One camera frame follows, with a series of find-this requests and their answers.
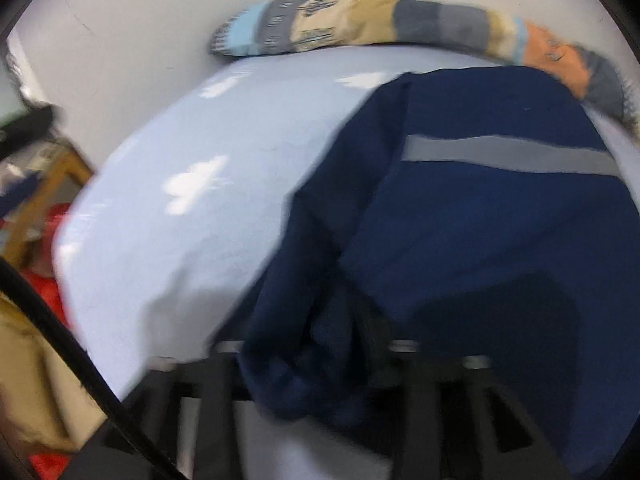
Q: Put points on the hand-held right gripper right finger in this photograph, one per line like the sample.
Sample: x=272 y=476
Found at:
x=420 y=390

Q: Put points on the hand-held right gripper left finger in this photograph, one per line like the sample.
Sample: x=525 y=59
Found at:
x=220 y=390

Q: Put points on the navy blue work jacket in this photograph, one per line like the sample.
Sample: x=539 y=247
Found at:
x=475 y=240

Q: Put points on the light blue cloud bed sheet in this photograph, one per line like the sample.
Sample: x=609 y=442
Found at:
x=200 y=240

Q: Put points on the beige cloth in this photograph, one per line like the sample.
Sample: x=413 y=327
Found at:
x=35 y=370

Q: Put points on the red object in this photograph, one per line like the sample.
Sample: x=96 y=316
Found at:
x=50 y=260

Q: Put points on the rolled patchwork quilt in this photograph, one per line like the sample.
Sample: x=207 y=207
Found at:
x=380 y=20

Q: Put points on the wooden chair frame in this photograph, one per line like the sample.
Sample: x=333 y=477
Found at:
x=45 y=195

